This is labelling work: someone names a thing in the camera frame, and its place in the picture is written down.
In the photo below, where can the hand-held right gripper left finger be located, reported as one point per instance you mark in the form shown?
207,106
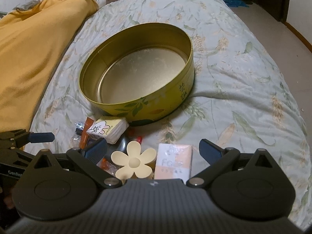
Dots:
96,148

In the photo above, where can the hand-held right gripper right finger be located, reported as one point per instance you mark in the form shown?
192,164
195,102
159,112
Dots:
209,148

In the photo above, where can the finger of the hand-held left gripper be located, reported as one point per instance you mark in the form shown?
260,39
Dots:
14,157
41,137

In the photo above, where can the brown sachet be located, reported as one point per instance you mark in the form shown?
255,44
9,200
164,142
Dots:
85,134

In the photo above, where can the black round case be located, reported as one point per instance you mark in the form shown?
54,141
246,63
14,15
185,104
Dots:
119,146

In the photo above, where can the yellow rabbit print tissue pack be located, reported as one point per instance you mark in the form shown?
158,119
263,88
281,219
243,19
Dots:
109,126

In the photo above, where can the small candy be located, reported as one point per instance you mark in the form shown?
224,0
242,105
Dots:
79,129

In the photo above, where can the clear plastic snack bag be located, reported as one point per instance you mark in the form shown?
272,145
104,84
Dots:
113,170

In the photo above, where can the pink tissue pack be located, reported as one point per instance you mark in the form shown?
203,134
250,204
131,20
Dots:
173,160

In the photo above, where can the cream flower hair clip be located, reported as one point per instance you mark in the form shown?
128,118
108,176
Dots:
134,162

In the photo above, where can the round yellow tin container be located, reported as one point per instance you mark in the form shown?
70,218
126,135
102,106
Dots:
136,78

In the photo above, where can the yellow blanket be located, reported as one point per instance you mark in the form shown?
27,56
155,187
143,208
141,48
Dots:
36,53

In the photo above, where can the blue floor mat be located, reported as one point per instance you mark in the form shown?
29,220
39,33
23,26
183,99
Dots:
235,2

